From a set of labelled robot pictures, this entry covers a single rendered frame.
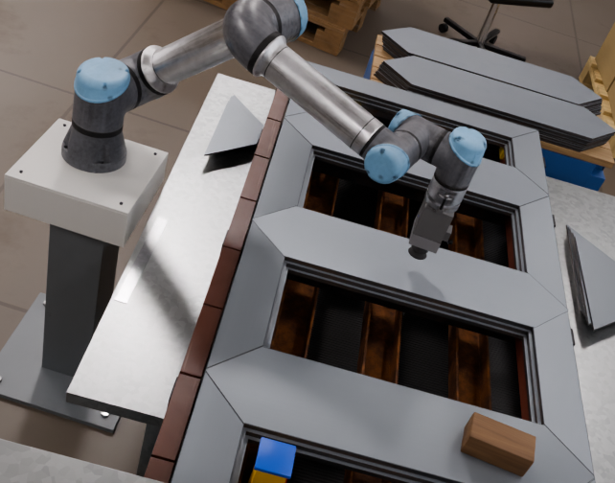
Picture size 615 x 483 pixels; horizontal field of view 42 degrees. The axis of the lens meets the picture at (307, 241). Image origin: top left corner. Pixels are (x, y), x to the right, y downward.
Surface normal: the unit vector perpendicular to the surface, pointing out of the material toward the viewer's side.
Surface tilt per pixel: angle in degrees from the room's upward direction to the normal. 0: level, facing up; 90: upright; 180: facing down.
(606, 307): 0
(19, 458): 0
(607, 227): 0
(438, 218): 90
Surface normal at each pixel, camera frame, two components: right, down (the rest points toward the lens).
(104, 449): 0.25, -0.73
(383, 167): -0.48, 0.43
